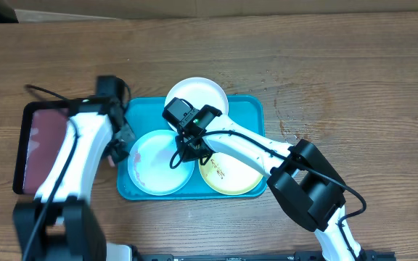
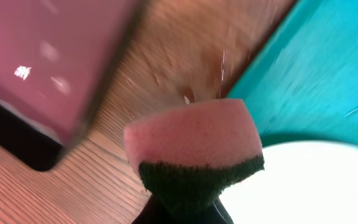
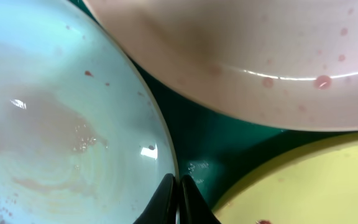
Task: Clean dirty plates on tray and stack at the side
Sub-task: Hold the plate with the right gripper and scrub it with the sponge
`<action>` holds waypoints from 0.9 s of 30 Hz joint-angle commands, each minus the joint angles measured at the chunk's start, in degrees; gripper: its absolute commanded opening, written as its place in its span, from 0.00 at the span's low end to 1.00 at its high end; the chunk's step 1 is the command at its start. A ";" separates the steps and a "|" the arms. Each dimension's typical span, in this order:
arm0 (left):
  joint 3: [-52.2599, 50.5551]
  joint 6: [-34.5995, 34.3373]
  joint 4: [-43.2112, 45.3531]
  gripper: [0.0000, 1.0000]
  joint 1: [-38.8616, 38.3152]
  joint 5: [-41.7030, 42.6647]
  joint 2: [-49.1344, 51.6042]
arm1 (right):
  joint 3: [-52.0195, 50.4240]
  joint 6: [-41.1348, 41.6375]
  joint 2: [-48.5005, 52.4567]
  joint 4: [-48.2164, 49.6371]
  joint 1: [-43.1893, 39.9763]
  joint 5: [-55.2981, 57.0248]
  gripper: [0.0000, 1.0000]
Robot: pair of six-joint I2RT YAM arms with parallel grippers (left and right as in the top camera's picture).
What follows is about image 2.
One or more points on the black tray with red liquid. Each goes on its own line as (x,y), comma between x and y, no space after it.
(57,58)

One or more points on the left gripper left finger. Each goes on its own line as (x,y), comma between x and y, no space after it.
(154,213)

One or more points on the light blue round plate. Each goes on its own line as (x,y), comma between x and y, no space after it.
(302,182)

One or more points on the teal plastic serving tray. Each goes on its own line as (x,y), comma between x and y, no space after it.
(303,85)

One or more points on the green and pink sponge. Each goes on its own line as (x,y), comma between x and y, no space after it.
(186,156)

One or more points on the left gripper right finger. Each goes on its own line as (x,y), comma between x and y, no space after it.
(215,214)

